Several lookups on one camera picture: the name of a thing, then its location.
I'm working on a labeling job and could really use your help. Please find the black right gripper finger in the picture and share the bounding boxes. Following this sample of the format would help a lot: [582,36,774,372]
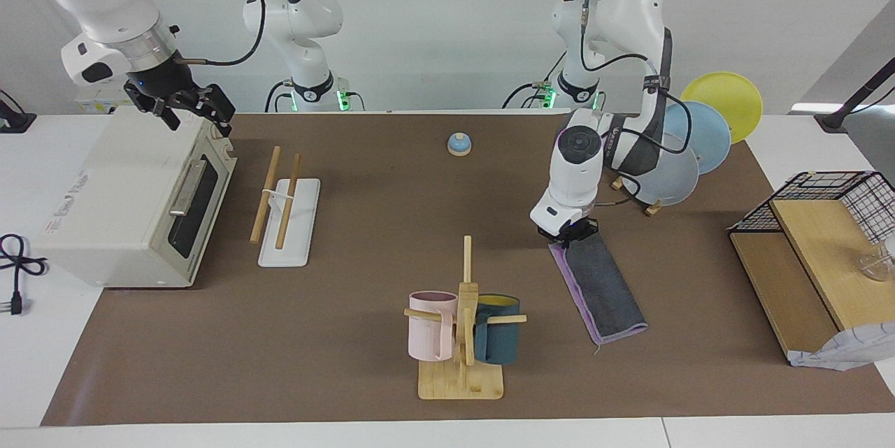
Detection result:
[150,104,184,131]
[204,85,235,138]

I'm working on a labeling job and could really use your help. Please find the purple and grey towel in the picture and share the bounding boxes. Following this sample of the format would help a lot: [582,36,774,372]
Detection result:
[548,230,648,354]

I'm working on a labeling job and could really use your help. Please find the wooden plate rack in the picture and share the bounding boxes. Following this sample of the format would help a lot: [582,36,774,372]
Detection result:
[612,175,665,218]

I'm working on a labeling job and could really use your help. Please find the white towel rack wooden bars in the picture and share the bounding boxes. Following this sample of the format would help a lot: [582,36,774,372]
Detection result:
[250,146,322,268]

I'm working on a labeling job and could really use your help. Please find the white box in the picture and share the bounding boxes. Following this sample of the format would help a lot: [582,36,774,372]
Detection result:
[73,81,141,113]

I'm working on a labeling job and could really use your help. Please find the beige toaster oven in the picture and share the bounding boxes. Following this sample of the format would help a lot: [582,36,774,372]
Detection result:
[34,106,237,289]

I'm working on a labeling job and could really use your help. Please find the grey plate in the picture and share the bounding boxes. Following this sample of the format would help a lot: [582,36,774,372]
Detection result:
[622,151,700,207]

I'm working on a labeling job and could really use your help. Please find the dark teal mug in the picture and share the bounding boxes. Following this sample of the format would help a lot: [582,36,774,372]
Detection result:
[474,294,522,366]

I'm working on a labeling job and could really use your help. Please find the light blue plate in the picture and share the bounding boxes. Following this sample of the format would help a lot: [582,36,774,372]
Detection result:
[661,101,732,175]

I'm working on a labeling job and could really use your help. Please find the pink mug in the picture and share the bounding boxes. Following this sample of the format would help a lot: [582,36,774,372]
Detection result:
[408,291,459,363]

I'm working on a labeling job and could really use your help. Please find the wooden mug tree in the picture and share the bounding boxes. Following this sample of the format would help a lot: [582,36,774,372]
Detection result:
[403,236,527,401]

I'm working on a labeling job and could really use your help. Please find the yellow plate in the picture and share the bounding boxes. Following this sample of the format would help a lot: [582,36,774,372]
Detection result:
[680,71,764,145]

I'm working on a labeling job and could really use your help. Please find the wooden shelf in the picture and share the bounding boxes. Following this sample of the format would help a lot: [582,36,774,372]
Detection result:
[729,196,895,365]

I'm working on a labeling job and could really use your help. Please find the brown table mat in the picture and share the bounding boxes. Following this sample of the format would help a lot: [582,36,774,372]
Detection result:
[41,111,895,428]

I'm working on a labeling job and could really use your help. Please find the white marbled paper sheet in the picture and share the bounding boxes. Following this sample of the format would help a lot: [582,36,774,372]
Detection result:
[789,321,895,372]

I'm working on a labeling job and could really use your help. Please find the clear glass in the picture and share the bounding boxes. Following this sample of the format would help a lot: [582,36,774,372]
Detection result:
[857,235,895,282]

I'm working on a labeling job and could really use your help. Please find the black right base cable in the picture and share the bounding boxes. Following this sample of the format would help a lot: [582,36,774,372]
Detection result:
[264,80,294,113]

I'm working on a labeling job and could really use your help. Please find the black base cable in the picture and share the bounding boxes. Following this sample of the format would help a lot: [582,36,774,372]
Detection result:
[264,80,294,113]
[502,50,564,110]

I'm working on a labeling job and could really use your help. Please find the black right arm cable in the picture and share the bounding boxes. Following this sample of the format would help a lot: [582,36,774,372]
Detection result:
[185,0,268,68]

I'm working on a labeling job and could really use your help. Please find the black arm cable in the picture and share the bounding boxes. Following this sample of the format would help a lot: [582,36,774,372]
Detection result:
[185,0,268,68]
[580,0,693,205]

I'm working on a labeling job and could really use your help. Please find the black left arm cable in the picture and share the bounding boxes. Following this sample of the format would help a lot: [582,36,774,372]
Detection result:
[580,0,693,205]

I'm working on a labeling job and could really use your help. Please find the black left base cable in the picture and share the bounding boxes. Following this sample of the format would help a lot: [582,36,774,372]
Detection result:
[502,50,564,110]

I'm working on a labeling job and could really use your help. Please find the black clamp with cable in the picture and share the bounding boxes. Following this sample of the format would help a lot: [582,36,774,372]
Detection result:
[0,88,36,134]

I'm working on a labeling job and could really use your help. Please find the black power cord with plug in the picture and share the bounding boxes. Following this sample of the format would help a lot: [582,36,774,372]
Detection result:
[0,233,50,316]

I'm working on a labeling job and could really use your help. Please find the black wire basket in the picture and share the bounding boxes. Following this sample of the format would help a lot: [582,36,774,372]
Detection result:
[727,171,895,246]

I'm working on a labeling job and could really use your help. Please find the black camera stand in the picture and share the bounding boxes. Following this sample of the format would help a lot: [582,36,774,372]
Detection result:
[815,57,895,134]

